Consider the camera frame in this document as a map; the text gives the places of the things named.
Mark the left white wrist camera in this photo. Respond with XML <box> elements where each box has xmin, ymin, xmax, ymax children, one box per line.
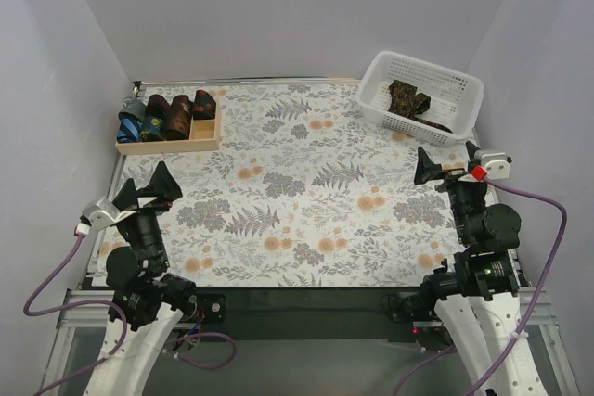
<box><xmin>74</xmin><ymin>197</ymin><xmax>136</xmax><ymax>236</ymax></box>

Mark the white plastic perforated basket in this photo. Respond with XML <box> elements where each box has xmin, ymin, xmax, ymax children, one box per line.
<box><xmin>355</xmin><ymin>51</ymin><xmax>484</xmax><ymax>147</ymax></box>

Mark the grey rolled tie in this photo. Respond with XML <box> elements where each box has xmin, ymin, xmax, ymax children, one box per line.
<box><xmin>118</xmin><ymin>97</ymin><xmax>146</xmax><ymax>121</ymax></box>

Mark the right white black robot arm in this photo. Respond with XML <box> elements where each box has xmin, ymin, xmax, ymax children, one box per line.
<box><xmin>414</xmin><ymin>143</ymin><xmax>547</xmax><ymax>395</ymax></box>

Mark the aluminium frame rail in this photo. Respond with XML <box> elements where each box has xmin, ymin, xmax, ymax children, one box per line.
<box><xmin>41</xmin><ymin>287</ymin><xmax>579</xmax><ymax>395</ymax></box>

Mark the navy yellow-dotted rolled tie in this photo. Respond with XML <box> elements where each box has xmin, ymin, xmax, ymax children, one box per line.
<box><xmin>140</xmin><ymin>116</ymin><xmax>165</xmax><ymax>142</ymax></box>

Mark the floral patterned table mat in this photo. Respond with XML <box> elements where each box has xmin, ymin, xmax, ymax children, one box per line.
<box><xmin>120</xmin><ymin>83</ymin><xmax>461</xmax><ymax>287</ymax></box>

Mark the blue striped rolled tie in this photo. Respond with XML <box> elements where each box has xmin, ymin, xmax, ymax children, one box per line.
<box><xmin>116</xmin><ymin>114</ymin><xmax>142</xmax><ymax>144</ymax></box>

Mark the wooden compartment tray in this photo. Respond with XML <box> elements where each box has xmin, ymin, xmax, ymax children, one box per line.
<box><xmin>115</xmin><ymin>96</ymin><xmax>222</xmax><ymax>156</ymax></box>

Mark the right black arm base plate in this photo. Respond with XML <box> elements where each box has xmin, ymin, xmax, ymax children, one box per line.
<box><xmin>380</xmin><ymin>293</ymin><xmax>438</xmax><ymax>323</ymax></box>

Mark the brown patterned rolled tie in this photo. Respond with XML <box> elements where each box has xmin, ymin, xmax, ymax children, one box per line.
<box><xmin>165</xmin><ymin>95</ymin><xmax>192</xmax><ymax>141</ymax></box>

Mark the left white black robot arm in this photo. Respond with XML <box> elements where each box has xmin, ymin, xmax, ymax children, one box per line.
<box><xmin>82</xmin><ymin>162</ymin><xmax>198</xmax><ymax>395</ymax></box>

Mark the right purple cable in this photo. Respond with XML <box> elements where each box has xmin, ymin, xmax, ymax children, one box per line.
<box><xmin>392</xmin><ymin>180</ymin><xmax>568</xmax><ymax>396</ymax></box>

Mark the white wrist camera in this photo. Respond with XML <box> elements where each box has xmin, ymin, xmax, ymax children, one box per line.
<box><xmin>74</xmin><ymin>197</ymin><xmax>136</xmax><ymax>236</ymax></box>
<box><xmin>468</xmin><ymin>149</ymin><xmax>512</xmax><ymax>182</ymax></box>

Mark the black tie with gold keys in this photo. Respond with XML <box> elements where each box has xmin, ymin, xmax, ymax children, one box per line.
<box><xmin>388</xmin><ymin>80</ymin><xmax>452</xmax><ymax>133</ymax></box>

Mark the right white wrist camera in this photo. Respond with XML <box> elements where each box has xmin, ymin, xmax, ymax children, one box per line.
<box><xmin>468</xmin><ymin>149</ymin><xmax>512</xmax><ymax>182</ymax></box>

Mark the purple cable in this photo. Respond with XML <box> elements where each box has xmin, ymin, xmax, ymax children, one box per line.
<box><xmin>22</xmin><ymin>234</ymin><xmax>237</xmax><ymax>396</ymax></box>
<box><xmin>392</xmin><ymin>180</ymin><xmax>568</xmax><ymax>396</ymax></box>

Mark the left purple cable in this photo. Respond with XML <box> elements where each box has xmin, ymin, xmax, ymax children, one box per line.
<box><xmin>22</xmin><ymin>234</ymin><xmax>237</xmax><ymax>396</ymax></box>

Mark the black orange-dotted rolled tie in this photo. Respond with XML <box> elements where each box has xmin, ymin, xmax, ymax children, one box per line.
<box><xmin>192</xmin><ymin>90</ymin><xmax>217</xmax><ymax>121</ymax></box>

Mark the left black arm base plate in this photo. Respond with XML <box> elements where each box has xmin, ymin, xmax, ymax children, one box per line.
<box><xmin>182</xmin><ymin>293</ymin><xmax>227</xmax><ymax>324</ymax></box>

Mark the dark red rolled tie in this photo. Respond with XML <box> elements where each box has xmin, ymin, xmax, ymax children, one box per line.
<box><xmin>145</xmin><ymin>94</ymin><xmax>170</xmax><ymax>121</ymax></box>

